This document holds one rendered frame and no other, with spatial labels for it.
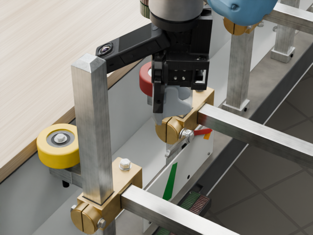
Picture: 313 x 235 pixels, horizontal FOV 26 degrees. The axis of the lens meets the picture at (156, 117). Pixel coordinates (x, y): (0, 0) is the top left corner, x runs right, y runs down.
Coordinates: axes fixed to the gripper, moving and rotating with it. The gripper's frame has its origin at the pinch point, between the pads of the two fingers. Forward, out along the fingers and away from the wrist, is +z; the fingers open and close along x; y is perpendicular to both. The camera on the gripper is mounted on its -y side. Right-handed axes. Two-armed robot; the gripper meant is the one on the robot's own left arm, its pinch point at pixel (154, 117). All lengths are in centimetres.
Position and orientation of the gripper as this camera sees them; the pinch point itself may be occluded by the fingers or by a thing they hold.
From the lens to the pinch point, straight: 106.7
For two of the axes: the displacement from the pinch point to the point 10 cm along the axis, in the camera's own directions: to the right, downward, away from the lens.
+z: -0.4, 7.4, 6.7
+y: 10.0, 0.2, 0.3
